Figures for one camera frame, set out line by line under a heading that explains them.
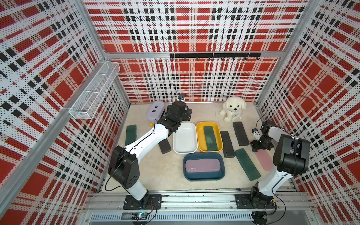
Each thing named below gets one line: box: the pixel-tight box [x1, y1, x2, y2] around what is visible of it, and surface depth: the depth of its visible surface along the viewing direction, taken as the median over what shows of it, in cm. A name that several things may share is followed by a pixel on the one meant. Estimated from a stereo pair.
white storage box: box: [172, 121, 199, 154], surface depth 97 cm
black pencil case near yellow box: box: [220, 130, 236, 158], surface depth 95 cm
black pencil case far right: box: [232, 121, 250, 146], surface depth 101 cm
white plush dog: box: [218, 96, 247, 123], surface depth 100 cm
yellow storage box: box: [196, 120, 224, 153], surface depth 100 cm
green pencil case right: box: [234, 148, 262, 182], surface depth 86 cm
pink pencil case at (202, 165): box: [185, 158, 221, 173], surface depth 87 cm
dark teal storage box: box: [183, 152, 226, 181], surface depth 87 cm
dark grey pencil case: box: [157, 137, 172, 155], surface depth 95 cm
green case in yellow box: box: [203, 126, 219, 152], surface depth 100 cm
